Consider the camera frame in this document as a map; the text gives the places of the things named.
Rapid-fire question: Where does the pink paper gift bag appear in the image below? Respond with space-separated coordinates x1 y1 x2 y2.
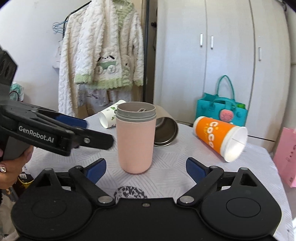
273 128 296 188

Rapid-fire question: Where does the grey three-door wardrobe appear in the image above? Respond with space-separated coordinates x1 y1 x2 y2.
154 1 290 151

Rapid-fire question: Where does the black clothes rack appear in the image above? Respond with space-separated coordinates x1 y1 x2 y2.
62 0 151 102

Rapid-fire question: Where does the orange coco paper cup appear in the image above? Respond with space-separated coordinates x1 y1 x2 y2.
193 116 248 162

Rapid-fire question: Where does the beige steel-lined cup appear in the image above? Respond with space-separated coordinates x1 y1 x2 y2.
154 105 179 147

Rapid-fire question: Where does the white fluffy green-trim cardigan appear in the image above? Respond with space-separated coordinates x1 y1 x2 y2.
58 1 144 118

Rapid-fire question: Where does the teal felt handbag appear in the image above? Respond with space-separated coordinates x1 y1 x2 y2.
195 75 248 126

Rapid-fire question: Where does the person left hand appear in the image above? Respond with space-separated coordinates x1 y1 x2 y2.
0 146 34 189

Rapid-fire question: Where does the pink tumbler grey lid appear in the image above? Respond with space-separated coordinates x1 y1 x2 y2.
116 101 157 174

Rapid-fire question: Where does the white patterned tablecloth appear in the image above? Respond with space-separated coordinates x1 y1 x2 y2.
26 124 295 240

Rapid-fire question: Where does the white green-print paper cup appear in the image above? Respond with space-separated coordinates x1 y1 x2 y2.
98 100 126 128

